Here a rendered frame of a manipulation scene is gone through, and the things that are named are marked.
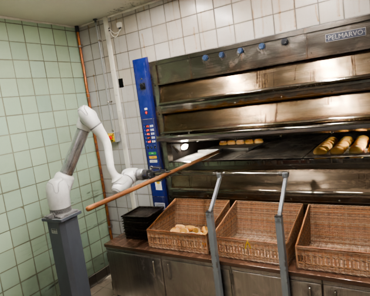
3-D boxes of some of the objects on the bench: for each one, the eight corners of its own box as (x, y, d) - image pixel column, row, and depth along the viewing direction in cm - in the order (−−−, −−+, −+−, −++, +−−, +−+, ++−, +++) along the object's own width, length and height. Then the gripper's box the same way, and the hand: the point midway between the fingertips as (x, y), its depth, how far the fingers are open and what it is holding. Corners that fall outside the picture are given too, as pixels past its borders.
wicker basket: (178, 225, 326) (174, 197, 322) (234, 230, 296) (231, 199, 293) (147, 247, 285) (143, 215, 281) (208, 255, 255) (204, 219, 252)
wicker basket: (238, 231, 294) (235, 199, 290) (307, 238, 263) (304, 202, 259) (211, 256, 253) (207, 219, 250) (289, 268, 223) (285, 226, 219)
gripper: (145, 162, 272) (171, 162, 260) (148, 182, 274) (174, 183, 262) (140, 165, 266) (165, 164, 254) (143, 185, 268) (168, 186, 256)
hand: (166, 174), depth 260 cm, fingers open, 3 cm apart
